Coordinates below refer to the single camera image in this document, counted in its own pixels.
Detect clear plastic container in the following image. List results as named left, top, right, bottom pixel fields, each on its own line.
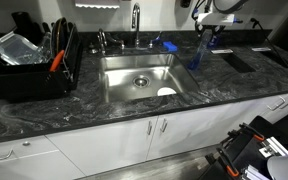
left=0, top=31, right=52, bottom=66

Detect stainless steel sink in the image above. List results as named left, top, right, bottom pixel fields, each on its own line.
left=98, top=52, right=200, bottom=104

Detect small chrome tap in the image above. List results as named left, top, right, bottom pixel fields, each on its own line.
left=96, top=28, right=108, bottom=54

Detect thin black cable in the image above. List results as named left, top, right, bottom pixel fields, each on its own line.
left=249, top=17, right=288, bottom=93

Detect bottle with blue liquid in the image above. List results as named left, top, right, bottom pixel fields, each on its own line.
left=207, top=33, right=222, bottom=48

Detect steel paper towel dispenser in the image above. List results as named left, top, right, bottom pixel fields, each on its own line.
left=74, top=0, right=121, bottom=10

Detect chrome faucet handle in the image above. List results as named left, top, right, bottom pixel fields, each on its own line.
left=108, top=36, right=126, bottom=49

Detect blue sponge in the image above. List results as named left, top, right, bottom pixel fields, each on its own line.
left=162, top=40, right=179, bottom=53

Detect silver aluminium bracket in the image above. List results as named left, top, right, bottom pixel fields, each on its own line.
left=258, top=136, right=288, bottom=159

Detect silver door handle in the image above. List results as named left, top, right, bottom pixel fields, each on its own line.
left=159, top=118, right=169, bottom=134
left=146, top=119, right=154, bottom=136

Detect chrome gooseneck faucet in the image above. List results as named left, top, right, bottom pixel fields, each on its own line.
left=131, top=2, right=142, bottom=48

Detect black robot cart platform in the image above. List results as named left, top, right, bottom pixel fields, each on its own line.
left=197, top=114, right=288, bottom=180

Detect round sink drain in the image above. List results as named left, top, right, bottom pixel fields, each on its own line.
left=132, top=74, right=151, bottom=89

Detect blue dish brush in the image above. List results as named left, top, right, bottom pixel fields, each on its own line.
left=148, top=31, right=163, bottom=48

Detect dark plates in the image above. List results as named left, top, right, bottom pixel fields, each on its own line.
left=50, top=17, right=75, bottom=58

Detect black coffee machine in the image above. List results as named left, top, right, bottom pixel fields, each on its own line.
left=11, top=11, right=43, bottom=44

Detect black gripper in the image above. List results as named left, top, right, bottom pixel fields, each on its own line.
left=201, top=24, right=228, bottom=48

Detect orange handled utensil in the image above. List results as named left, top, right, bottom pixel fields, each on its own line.
left=48, top=49, right=66, bottom=73

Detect black dish rack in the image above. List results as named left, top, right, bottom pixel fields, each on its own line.
left=0, top=23, right=83, bottom=101

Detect white cabinet door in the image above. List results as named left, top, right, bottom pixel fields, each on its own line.
left=45, top=115, right=159, bottom=177
left=146, top=99, right=262, bottom=161
left=0, top=149, right=85, bottom=180

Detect black orange bar clamp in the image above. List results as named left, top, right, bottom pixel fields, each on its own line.
left=215, top=146, right=241, bottom=178
left=227, top=122, right=266, bottom=143

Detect white label strip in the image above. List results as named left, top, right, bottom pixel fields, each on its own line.
left=211, top=48, right=234, bottom=55
left=251, top=46, right=272, bottom=53

